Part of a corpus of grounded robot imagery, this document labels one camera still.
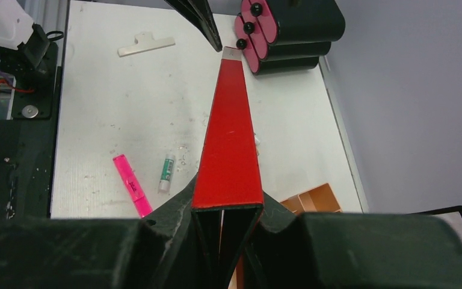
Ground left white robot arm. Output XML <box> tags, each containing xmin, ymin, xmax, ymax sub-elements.
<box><xmin>0</xmin><ymin>1</ymin><xmax>223</xmax><ymax>85</ymax></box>

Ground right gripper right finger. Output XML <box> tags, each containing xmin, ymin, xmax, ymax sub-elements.
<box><xmin>243</xmin><ymin>196</ymin><xmax>462</xmax><ymax>288</ymax></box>

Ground white plastic ruler piece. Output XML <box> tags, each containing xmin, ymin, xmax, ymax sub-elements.
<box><xmin>117</xmin><ymin>31</ymin><xmax>176</xmax><ymax>57</ymax></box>

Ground pink highlighter marker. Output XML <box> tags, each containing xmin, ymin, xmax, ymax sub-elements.
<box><xmin>112</xmin><ymin>154</ymin><xmax>153</xmax><ymax>218</ymax></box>

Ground orange plastic file organizer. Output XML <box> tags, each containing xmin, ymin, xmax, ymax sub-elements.
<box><xmin>281</xmin><ymin>183</ymin><xmax>342</xmax><ymax>215</ymax></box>

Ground black pink drawer unit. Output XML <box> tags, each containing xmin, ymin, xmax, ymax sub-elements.
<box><xmin>234</xmin><ymin>0</ymin><xmax>346</xmax><ymax>75</ymax></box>

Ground green white glue stick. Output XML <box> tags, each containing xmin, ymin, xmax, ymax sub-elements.
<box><xmin>158</xmin><ymin>154</ymin><xmax>176</xmax><ymax>193</ymax></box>

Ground thick red binder folder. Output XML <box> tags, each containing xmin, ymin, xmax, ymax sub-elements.
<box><xmin>191</xmin><ymin>47</ymin><xmax>264</xmax><ymax>288</ymax></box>

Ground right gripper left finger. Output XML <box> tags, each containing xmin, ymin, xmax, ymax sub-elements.
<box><xmin>0</xmin><ymin>179</ymin><xmax>211</xmax><ymax>288</ymax></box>

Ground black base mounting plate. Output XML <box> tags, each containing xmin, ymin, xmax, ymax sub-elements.
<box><xmin>0</xmin><ymin>43</ymin><xmax>63</xmax><ymax>220</ymax></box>

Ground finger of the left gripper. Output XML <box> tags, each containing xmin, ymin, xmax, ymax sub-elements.
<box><xmin>165</xmin><ymin>0</ymin><xmax>223</xmax><ymax>52</ymax></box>

